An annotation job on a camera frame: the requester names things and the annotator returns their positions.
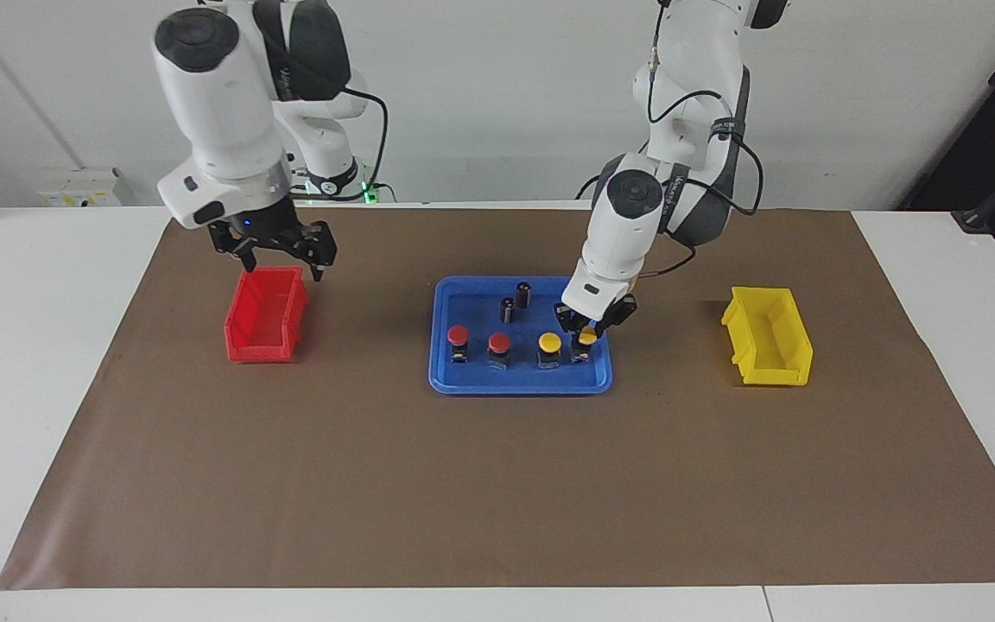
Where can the blue plastic tray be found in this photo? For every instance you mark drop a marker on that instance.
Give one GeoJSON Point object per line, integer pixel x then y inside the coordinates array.
{"type": "Point", "coordinates": [463, 376]}

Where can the white wall socket box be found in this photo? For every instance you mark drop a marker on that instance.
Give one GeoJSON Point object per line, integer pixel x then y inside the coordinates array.
{"type": "Point", "coordinates": [83, 188]}

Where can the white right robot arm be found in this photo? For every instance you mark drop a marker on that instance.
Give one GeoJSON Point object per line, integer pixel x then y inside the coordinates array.
{"type": "Point", "coordinates": [221, 112]}

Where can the green lit base connector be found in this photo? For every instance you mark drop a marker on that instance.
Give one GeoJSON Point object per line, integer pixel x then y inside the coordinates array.
{"type": "Point", "coordinates": [368, 188]}

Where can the red plastic bin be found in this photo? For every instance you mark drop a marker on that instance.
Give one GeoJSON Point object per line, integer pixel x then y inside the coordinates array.
{"type": "Point", "coordinates": [260, 341]}

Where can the red push button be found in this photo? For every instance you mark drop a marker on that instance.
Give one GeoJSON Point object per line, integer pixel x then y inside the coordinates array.
{"type": "Point", "coordinates": [499, 343]}
{"type": "Point", "coordinates": [458, 335]}

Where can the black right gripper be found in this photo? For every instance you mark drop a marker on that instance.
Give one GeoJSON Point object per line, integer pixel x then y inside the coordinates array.
{"type": "Point", "coordinates": [269, 229]}

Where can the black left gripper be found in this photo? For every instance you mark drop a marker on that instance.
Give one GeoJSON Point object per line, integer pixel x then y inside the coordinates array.
{"type": "Point", "coordinates": [614, 313]}

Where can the yellow push button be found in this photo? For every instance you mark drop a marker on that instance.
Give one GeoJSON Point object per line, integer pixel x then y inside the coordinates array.
{"type": "Point", "coordinates": [588, 335]}
{"type": "Point", "coordinates": [549, 342]}

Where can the brown paper table mat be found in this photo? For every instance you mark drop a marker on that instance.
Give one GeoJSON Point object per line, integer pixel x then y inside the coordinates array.
{"type": "Point", "coordinates": [463, 484]}

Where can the small black cylinder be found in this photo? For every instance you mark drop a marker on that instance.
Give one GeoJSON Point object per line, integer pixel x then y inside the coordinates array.
{"type": "Point", "coordinates": [523, 294]}
{"type": "Point", "coordinates": [507, 309]}

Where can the yellow plastic bin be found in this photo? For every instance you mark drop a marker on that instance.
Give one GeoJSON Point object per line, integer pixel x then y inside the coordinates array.
{"type": "Point", "coordinates": [774, 371]}

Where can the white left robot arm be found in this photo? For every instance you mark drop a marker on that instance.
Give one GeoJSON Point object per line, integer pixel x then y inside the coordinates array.
{"type": "Point", "coordinates": [627, 233]}

